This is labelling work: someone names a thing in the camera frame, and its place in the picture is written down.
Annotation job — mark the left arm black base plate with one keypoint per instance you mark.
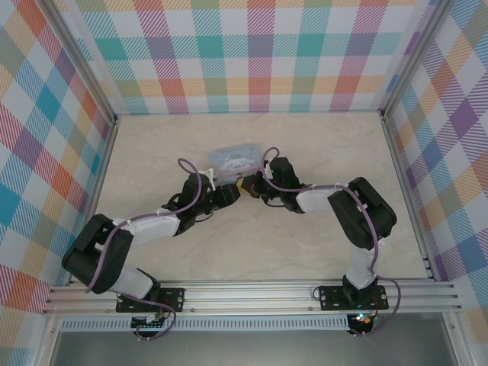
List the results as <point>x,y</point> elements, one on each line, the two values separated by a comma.
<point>173,299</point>

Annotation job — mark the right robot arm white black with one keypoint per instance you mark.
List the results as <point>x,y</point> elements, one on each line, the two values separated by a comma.
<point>362,217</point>

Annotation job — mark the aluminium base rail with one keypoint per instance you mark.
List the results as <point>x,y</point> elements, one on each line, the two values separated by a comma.
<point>248,295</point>

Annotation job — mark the blue cartoon tin box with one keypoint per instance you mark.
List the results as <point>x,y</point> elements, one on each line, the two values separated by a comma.
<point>232,160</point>

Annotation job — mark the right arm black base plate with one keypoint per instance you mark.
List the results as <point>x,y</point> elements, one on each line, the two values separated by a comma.
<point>331,297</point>

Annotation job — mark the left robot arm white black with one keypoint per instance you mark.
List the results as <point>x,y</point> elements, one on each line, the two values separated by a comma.
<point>110,248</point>

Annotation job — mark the small circuit board green light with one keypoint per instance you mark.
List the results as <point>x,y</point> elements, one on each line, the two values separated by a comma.
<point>362,318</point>

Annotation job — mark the grey metal sheet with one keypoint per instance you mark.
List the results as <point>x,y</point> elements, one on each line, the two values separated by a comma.
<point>248,348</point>

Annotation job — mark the small padlock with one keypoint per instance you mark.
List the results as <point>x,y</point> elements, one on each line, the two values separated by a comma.
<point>239,176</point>

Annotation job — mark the aluminium frame side rail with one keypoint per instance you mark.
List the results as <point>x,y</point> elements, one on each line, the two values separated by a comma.
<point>101,171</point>
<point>404,179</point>

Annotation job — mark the small circuit board white connector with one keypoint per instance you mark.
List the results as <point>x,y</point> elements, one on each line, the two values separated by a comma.
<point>149,323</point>

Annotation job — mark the aluminium frame post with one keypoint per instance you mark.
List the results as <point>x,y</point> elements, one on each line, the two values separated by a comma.
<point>413,63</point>
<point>82,63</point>

